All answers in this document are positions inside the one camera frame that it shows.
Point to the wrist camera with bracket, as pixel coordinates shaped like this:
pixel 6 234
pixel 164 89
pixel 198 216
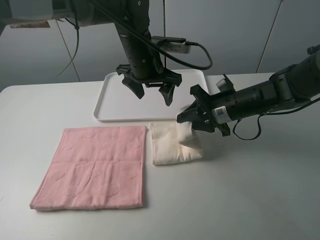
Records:
pixel 225 85
pixel 173 44

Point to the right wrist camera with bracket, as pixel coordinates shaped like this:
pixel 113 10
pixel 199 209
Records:
pixel 225 85

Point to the cream white terry towel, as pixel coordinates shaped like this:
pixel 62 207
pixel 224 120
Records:
pixel 174 143

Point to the pink terry towel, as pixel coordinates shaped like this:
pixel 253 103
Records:
pixel 95 168

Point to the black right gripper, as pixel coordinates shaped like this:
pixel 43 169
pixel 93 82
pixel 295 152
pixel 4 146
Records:
pixel 200 113

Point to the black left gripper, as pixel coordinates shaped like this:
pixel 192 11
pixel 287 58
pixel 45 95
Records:
pixel 167 79

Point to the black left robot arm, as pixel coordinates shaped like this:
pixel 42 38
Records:
pixel 131 19

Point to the white rectangular plastic tray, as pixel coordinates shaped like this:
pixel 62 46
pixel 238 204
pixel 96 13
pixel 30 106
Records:
pixel 117 102

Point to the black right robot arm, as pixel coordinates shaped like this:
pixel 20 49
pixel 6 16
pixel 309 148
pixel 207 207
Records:
pixel 287 91

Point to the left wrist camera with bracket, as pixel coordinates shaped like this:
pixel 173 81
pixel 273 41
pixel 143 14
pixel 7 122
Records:
pixel 173 44

